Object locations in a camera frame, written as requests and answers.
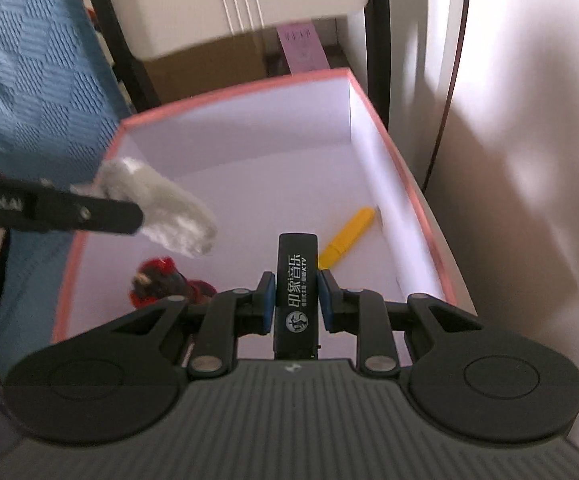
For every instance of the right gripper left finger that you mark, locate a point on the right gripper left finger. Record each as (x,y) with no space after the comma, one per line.
(204,338)

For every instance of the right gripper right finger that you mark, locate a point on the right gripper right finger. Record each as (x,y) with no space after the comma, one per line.
(423,319)

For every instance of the black usb stick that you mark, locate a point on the black usb stick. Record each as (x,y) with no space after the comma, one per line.
(296,325)

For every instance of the fluffy grey hair clip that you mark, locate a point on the fluffy grey hair clip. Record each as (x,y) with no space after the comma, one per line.
(172,217)

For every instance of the blue quilted sofa cover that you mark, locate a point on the blue quilted sofa cover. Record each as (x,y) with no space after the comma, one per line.
(59,109)

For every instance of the pink storage box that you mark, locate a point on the pink storage box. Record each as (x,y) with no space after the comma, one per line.
(296,154)

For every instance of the brown cardboard box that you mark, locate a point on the brown cardboard box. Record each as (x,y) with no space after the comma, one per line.
(212,66)

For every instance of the purple paper note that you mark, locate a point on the purple paper note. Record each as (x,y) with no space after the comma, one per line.
(302,47)

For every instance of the black metal frame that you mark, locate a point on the black metal frame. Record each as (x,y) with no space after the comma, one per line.
(128,69)

